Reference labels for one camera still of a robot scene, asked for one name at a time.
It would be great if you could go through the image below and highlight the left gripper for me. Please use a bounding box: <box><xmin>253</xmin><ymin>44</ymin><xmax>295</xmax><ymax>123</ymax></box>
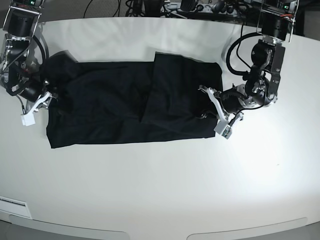
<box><xmin>197</xmin><ymin>84</ymin><xmax>247</xmax><ymax>120</ymax></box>

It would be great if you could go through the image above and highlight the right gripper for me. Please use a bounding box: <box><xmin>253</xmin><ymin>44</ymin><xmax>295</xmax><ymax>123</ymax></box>
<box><xmin>17</xmin><ymin>79</ymin><xmax>53</xmax><ymax>114</ymax></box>

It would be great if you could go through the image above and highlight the black T-shirt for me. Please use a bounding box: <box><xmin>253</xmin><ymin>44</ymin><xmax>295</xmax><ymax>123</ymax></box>
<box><xmin>40</xmin><ymin>52</ymin><xmax>223</xmax><ymax>149</ymax></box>

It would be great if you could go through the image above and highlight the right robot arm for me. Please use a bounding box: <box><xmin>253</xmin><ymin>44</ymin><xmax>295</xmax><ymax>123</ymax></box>
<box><xmin>0</xmin><ymin>0</ymin><xmax>53</xmax><ymax>114</ymax></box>

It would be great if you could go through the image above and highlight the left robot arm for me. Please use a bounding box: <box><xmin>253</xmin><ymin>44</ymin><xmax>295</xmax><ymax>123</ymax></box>
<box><xmin>200</xmin><ymin>0</ymin><xmax>300</xmax><ymax>124</ymax></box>

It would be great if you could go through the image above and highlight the white power strip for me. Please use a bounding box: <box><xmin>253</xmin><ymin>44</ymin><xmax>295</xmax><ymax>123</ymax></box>
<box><xmin>160</xmin><ymin>1</ymin><xmax>238</xmax><ymax>17</ymax></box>

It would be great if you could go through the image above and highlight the white label plate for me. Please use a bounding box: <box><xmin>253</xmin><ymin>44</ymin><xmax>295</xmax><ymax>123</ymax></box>
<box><xmin>0</xmin><ymin>196</ymin><xmax>33</xmax><ymax>220</ymax></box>

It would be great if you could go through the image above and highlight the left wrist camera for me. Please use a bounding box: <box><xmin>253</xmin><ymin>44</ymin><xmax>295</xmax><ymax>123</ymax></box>
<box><xmin>214</xmin><ymin>120</ymin><xmax>232</xmax><ymax>139</ymax></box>

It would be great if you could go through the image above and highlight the black cable bundle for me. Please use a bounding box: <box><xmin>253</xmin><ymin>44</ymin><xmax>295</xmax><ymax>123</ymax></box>
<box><xmin>83</xmin><ymin>0</ymin><xmax>163</xmax><ymax>18</ymax></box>

